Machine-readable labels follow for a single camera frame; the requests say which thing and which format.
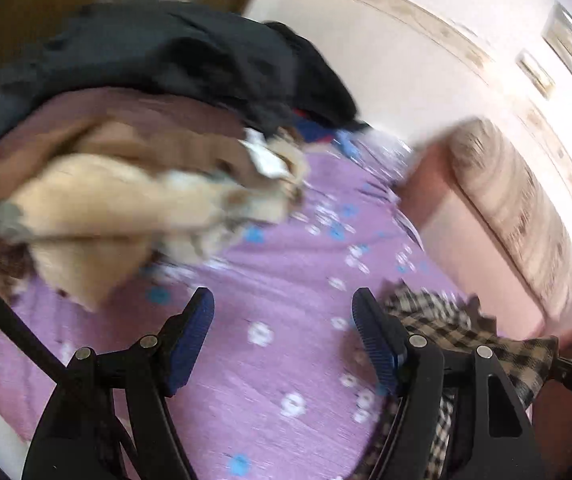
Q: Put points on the blue cloth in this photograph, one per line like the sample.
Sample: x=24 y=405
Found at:
x=321 y=132

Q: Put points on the striped beige pillow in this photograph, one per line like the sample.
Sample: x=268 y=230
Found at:
x=510 y=200

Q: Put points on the brown cream fleece blanket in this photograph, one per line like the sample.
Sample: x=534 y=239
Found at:
x=91 y=200

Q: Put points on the checkered beige black garment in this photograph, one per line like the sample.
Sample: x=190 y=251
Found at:
x=430 y=310

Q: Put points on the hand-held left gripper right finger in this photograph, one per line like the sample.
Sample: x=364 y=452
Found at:
x=370 y=330

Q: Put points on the dark grey jacket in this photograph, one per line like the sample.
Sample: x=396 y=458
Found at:
x=116 y=50

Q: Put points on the purple floral bedsheet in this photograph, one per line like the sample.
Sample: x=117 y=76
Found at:
x=276 y=280

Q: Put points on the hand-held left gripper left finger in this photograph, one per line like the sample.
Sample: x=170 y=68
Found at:
x=193 y=340

